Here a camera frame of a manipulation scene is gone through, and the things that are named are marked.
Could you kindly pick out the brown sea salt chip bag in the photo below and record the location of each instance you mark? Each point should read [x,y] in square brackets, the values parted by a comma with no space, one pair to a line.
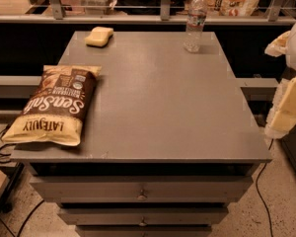
[57,109]

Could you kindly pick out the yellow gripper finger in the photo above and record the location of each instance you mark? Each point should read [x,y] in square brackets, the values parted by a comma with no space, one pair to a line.
[282,116]
[278,46]

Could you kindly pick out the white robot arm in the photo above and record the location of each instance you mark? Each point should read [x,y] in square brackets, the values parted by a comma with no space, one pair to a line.
[290,55]

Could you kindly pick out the black bag background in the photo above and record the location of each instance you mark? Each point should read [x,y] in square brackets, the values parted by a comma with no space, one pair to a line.
[138,7]

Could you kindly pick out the clear plastic water bottle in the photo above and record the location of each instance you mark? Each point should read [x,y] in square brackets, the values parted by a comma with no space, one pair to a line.
[196,16]

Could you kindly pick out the yellow sponge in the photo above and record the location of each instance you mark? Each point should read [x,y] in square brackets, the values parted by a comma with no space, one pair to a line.
[99,36]

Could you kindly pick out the metal railing frame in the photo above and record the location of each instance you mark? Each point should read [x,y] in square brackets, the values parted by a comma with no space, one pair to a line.
[111,12]

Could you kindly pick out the grey drawer cabinet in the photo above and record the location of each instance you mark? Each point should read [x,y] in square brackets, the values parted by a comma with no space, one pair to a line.
[172,123]

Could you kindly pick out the top drawer knob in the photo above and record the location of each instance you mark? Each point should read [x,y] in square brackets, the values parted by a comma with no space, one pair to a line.
[142,196]

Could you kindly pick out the drawer knob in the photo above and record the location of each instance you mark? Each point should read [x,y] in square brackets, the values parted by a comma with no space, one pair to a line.
[142,223]
[142,196]

